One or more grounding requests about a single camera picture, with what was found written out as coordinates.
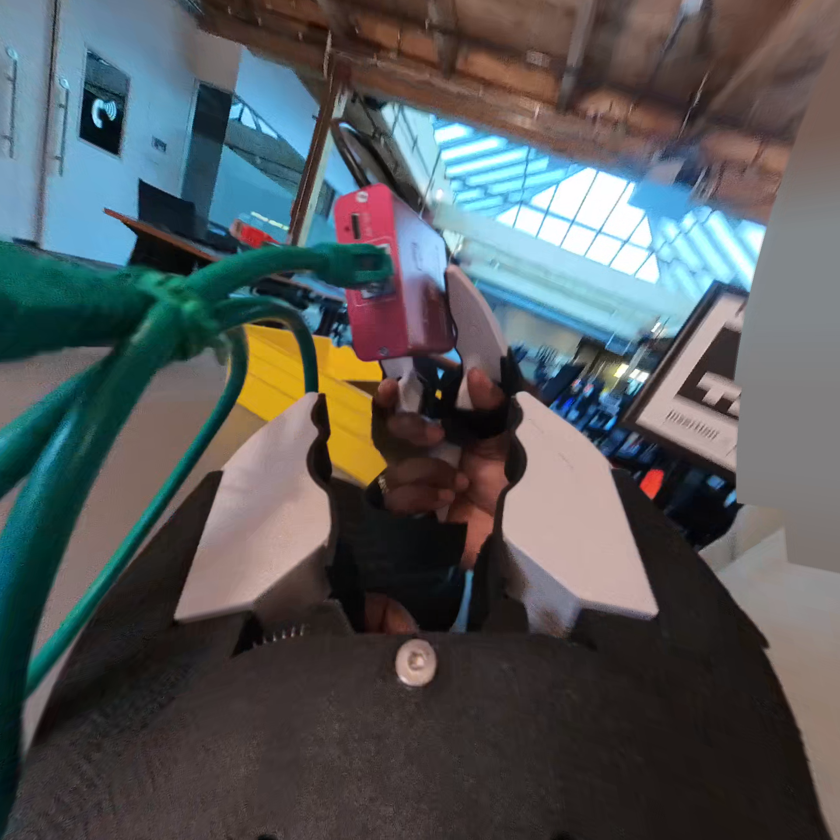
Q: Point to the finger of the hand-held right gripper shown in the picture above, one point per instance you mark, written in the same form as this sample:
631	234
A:
476	321
401	387

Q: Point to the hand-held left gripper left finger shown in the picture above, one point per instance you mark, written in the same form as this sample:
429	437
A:
262	525

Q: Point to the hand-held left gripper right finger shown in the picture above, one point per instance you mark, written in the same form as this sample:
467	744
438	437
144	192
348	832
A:
571	525

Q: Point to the red network switch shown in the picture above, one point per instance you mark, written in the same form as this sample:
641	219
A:
407	308

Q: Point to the yellow plastic bin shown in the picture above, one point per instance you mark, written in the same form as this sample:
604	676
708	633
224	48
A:
275	367

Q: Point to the person's left hand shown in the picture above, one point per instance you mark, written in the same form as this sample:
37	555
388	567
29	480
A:
387	617

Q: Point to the black laptop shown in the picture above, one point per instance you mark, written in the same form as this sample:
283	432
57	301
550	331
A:
164	210

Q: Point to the black phone icon sign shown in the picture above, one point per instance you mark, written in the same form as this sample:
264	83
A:
103	111

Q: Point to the wooden post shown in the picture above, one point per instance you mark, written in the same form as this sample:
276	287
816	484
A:
318	151

